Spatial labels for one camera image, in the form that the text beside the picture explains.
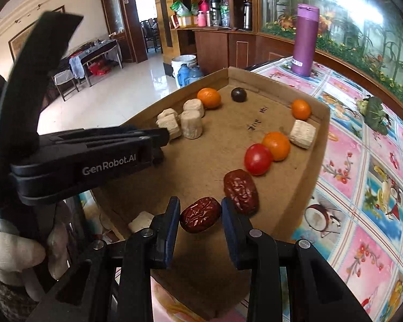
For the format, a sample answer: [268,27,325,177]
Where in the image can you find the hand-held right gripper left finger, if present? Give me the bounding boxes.
[27,196,182,322]

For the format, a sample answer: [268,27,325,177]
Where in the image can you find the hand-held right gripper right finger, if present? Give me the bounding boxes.
[221,197,373,322]

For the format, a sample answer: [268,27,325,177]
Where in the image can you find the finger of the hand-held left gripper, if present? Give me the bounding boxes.
[37,125,171,166]

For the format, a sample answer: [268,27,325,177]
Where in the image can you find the red date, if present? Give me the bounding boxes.
[223,169,260,216]
[179,196,222,233]

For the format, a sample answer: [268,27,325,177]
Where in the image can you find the beige cylindrical food piece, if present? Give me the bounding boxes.
[157,118,182,141]
[157,108,180,124]
[180,110,203,139]
[289,120,317,149]
[183,98,205,118]
[128,211,155,233]

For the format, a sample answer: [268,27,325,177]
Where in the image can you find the brown cardboard box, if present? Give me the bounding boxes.
[92,66,331,321]

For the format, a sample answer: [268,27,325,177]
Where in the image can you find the person's left forearm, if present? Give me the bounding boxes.
[0,268,37,322]

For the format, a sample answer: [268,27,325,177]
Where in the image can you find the person's left hand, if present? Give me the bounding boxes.
[0,218,73,302]

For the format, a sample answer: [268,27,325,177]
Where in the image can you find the red plastic bag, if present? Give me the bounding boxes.
[89,61,110,76]

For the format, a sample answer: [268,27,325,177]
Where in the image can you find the red cherry tomato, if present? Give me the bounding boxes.
[244,143,273,176]

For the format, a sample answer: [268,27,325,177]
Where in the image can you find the blue thermos jug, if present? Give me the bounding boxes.
[177,64,191,88]

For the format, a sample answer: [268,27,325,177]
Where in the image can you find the grey blue cloth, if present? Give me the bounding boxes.
[69,54,84,79]

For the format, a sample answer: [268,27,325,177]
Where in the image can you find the large orange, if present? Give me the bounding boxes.
[197,87,222,109]

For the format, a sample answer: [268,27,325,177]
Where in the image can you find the dark side table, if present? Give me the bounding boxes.
[59,38,123,89]

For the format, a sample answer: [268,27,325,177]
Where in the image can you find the white plastic bucket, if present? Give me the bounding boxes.
[171,54,198,78]

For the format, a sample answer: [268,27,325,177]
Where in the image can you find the medium orange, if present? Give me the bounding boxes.
[262,131,291,162]

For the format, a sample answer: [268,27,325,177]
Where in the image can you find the dark wooden chairs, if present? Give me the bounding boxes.
[141,18,160,52]

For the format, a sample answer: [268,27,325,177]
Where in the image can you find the floral printed tablecloth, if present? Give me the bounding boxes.
[151,58,403,322]

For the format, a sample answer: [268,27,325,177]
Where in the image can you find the large green bag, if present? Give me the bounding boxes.
[170,0,192,17]

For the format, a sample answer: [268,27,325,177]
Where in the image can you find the small orange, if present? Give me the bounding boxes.
[291,99,312,120]

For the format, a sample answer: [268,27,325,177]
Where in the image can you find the black steel thermos pot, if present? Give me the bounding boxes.
[208,0,222,27]

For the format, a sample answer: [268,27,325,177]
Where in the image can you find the clear water bottle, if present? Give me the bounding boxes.
[221,0,231,28]

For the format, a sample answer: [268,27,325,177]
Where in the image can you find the steel thermos flask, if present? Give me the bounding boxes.
[243,2,253,31]

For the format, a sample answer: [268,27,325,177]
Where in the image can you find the green leaf bundle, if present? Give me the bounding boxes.
[356,96,393,136]

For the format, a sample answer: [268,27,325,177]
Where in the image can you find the purple thermos bottle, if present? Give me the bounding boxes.
[291,3,320,78]

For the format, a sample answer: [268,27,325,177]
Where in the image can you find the floral glass display panel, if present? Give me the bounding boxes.
[258,0,403,108]

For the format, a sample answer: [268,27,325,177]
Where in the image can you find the metal frame stool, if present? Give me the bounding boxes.
[52,70,79,102]

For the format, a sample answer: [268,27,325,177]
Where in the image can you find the framed wall painting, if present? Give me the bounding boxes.
[8,5,66,63]

